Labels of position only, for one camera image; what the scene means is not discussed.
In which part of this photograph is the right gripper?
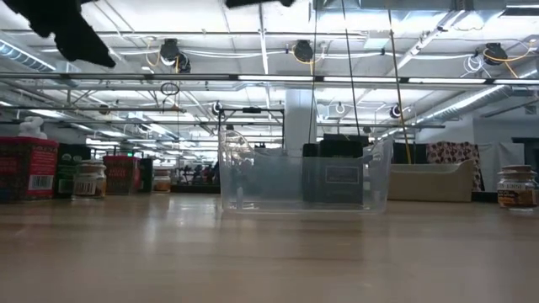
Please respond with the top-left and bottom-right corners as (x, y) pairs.
(225, 0), (296, 8)

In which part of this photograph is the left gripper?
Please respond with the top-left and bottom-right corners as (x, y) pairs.
(2, 0), (117, 69)

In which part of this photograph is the white lumpy background object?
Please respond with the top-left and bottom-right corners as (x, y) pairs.
(18, 116), (48, 141)

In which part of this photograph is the white structural column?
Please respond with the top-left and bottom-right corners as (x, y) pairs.
(285, 88), (318, 157)

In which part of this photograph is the red-lidded spice tin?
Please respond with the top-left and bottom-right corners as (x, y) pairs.
(103, 154), (143, 196)
(0, 136), (59, 202)

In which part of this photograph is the dark grey plastic bin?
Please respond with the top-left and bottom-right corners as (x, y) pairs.
(252, 151), (305, 204)

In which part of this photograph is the clear plastic bin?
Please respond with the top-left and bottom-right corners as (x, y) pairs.
(217, 129), (396, 214)

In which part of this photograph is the floral patterned cloth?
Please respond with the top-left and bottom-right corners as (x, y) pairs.
(425, 141), (485, 193)

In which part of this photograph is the white plastic bin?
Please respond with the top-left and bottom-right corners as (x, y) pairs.
(387, 158), (476, 204)

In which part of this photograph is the white hanging sheet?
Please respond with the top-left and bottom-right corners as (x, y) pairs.
(479, 141), (526, 193)

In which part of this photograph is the silver ventilation duct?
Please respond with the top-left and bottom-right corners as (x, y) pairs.
(403, 69), (539, 127)
(0, 40), (58, 73)

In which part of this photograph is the black ceiling cord reel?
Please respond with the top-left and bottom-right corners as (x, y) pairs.
(292, 39), (315, 64)
(483, 41), (510, 66)
(158, 37), (193, 75)

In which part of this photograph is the thin black hanging cable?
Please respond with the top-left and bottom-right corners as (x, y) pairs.
(308, 0), (319, 145)

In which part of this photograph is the hanging black cable ring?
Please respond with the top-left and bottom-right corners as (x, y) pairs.
(159, 81), (180, 97)

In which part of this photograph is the black background rig frame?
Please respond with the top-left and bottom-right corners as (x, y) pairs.
(217, 106), (286, 146)

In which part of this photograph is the black hanging cable with loop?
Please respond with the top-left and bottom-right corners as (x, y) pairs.
(339, 0), (362, 136)

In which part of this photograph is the yellow hanging cable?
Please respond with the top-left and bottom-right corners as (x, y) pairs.
(387, 0), (413, 165)

